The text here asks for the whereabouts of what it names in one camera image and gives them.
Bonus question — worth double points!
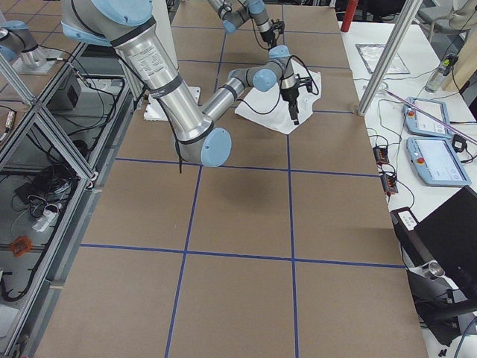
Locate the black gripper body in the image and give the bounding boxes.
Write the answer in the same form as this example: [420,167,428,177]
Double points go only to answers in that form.
[280,86,299,108]
[260,29,277,44]

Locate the white long-sleeve printed shirt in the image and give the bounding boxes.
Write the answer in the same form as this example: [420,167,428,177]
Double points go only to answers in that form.
[235,72,321,134]

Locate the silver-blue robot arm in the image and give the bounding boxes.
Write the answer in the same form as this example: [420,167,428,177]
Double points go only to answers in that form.
[61,1,300,167]
[208,0,284,49]

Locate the red cylinder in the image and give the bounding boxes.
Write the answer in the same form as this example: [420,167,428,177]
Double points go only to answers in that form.
[341,0,358,33]

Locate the upper orange-black usb hub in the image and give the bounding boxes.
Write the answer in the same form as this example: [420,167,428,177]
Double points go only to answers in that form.
[373,146,390,165]

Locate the orange-black usb hub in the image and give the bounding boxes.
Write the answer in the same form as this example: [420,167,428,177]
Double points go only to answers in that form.
[380,173,399,196]
[373,146,390,165]

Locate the lower orange-black usb hub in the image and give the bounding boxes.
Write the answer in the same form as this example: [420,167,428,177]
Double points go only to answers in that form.
[380,173,399,196]

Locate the upper blue teach pendant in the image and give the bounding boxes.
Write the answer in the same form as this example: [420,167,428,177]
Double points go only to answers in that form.
[403,97,452,139]

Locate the blue teach pendant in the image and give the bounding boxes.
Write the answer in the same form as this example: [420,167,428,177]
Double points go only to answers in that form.
[403,97,452,139]
[406,136,472,187]

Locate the clear drink bottle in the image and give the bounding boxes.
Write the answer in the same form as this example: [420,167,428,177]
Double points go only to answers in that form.
[424,53,458,93]

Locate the lower blue teach pendant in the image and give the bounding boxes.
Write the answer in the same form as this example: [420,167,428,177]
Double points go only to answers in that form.
[406,136,472,187]

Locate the black laptop computer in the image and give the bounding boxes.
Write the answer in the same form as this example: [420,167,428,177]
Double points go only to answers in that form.
[391,186,476,298]

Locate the grey power supply box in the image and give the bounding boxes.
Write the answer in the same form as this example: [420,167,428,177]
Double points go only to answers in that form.
[47,72,81,111]

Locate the white power strip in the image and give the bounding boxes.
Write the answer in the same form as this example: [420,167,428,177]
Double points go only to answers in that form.
[32,209,58,232]

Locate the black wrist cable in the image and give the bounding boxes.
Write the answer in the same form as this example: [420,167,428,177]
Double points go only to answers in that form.
[241,54,320,116]

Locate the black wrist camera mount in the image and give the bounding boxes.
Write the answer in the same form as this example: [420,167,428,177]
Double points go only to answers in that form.
[296,75,315,94]
[271,19,285,35]

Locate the aluminium frame post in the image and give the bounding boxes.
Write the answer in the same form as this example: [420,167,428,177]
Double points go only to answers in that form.
[356,0,423,116]

